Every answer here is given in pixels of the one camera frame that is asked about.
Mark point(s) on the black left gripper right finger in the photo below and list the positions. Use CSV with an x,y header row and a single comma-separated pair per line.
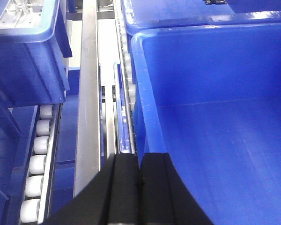
x,y
164,199

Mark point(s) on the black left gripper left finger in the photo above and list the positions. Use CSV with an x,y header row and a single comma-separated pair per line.
x,y
111,198

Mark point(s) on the large blue bin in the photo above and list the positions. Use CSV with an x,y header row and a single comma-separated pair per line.
x,y
210,96

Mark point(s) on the blue bin lower shelf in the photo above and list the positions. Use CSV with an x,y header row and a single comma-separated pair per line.
x,y
120,117

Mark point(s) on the white roller track left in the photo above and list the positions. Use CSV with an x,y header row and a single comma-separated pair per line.
x,y
38,181

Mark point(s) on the white roller track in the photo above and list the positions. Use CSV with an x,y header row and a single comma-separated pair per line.
x,y
126,71
38,181

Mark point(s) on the white roller track centre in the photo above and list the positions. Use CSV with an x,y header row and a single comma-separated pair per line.
x,y
126,71

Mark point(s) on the blue bin with metal parts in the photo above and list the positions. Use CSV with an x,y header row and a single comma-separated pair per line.
x,y
32,68

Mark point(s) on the blue bin behind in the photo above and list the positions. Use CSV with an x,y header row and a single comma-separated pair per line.
x,y
150,14

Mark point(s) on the grey metal cast parts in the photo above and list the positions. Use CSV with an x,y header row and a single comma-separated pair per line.
x,y
21,14

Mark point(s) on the steel divider rail centre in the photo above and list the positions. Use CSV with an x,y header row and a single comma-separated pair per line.
x,y
88,144

